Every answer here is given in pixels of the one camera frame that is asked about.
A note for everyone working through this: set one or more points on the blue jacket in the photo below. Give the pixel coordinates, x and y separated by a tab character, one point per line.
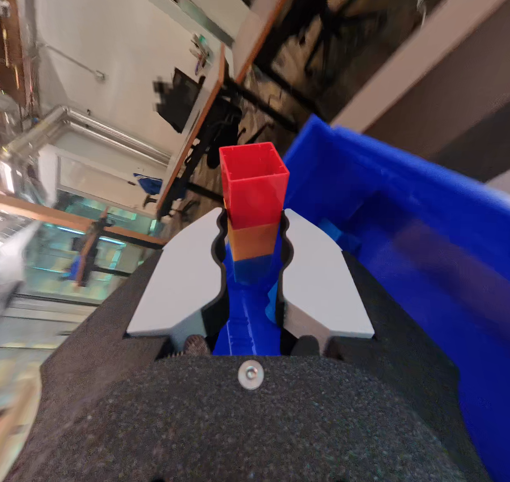
149	183

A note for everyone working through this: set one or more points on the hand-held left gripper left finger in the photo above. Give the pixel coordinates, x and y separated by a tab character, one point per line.
175	286

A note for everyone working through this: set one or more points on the wooden-edged desk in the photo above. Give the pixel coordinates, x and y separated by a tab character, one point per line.
259	20
199	111

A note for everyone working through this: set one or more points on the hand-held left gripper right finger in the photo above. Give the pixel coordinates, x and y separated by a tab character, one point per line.
326	286

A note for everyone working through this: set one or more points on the yellow mega block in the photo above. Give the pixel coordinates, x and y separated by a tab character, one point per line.
253	241

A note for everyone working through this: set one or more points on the blue mega block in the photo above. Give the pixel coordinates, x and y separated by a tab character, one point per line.
330	230
253	269

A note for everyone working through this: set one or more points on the red mega block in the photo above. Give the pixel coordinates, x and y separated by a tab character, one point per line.
255	195

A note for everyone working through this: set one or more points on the blue plastic bin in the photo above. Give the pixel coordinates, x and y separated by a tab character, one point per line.
398	191

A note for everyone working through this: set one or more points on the standing desk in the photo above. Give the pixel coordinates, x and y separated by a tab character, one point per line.
89	247

